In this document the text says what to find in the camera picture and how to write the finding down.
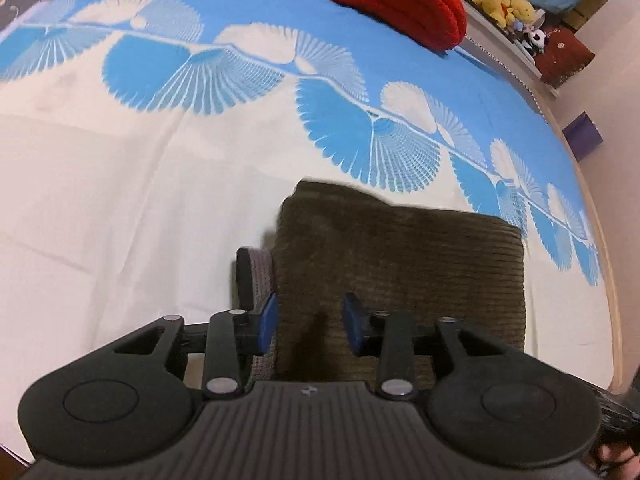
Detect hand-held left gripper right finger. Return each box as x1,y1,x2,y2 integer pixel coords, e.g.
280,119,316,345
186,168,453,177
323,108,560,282
341,294,506,401

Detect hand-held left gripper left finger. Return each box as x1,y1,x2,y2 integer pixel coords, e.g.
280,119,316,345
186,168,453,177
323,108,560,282
107,292,279,401

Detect dark olive corduroy pants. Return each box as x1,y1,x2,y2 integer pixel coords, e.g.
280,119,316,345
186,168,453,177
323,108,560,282
234,177,529,397

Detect person's right hand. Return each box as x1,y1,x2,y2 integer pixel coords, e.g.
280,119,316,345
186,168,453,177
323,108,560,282
590,442,639,480

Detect blue white printed bedsheet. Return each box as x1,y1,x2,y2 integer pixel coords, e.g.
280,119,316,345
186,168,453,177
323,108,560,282
0,0,622,466

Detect purple mat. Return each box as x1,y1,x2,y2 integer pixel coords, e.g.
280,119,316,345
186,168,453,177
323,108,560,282
562,112,606,162

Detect white windowsill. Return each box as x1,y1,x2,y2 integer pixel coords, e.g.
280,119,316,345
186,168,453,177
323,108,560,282
462,1,559,99

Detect panda plush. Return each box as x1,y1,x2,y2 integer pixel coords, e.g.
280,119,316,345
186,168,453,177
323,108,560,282
522,27,549,56

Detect dark red cushion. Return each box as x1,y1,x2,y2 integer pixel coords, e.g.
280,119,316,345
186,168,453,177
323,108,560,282
535,27,596,86

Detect yellow bear plush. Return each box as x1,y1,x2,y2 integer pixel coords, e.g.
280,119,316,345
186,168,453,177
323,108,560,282
481,0,537,32

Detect wooden bed frame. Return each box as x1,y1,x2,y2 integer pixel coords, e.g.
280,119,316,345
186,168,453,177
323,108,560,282
547,107,627,397

